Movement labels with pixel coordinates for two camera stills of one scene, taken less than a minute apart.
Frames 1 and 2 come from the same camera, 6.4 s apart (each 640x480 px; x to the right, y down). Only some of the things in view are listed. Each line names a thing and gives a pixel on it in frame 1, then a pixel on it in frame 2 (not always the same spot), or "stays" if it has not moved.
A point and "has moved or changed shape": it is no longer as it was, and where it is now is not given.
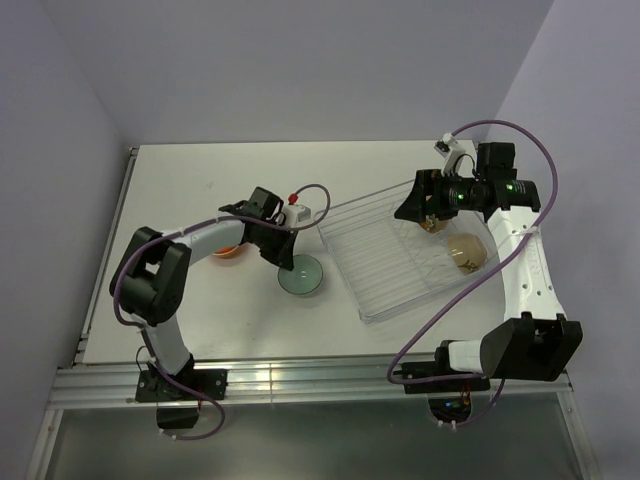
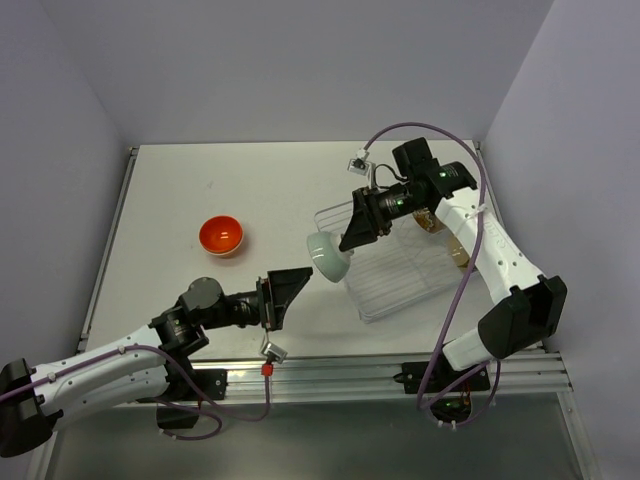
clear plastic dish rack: (387, 262) stays
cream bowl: (434, 226) stays
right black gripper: (416, 206) to (368, 219)
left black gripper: (284, 255) to (278, 289)
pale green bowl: (304, 278) has moved or changed shape
